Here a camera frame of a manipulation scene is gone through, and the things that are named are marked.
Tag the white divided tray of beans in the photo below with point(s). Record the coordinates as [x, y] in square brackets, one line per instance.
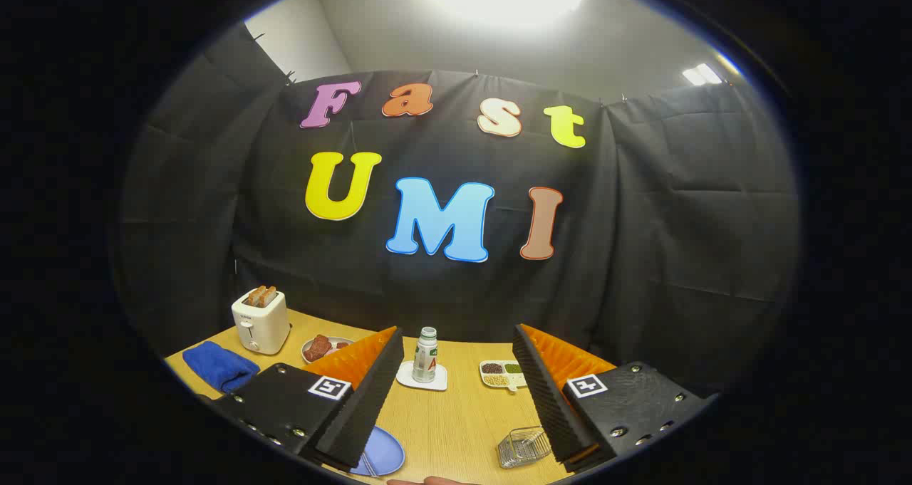
[499, 373]

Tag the oval plate of food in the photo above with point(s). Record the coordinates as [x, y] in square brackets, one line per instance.
[320, 346]

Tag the white bottle with green label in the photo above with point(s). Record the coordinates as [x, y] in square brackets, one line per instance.
[425, 357]

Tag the white square coaster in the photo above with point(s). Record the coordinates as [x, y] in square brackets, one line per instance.
[438, 379]

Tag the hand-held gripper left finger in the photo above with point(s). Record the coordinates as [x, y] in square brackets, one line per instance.
[363, 407]

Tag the white toaster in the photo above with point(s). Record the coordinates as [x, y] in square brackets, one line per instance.
[260, 328]

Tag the blue round plate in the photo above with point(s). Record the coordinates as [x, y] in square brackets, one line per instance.
[388, 449]

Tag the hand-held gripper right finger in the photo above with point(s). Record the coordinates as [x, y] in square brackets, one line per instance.
[552, 399]

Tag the brown toast slice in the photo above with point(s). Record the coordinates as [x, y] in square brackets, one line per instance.
[269, 295]
[254, 297]

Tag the blue folded towel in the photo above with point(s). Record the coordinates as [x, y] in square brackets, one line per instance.
[221, 367]

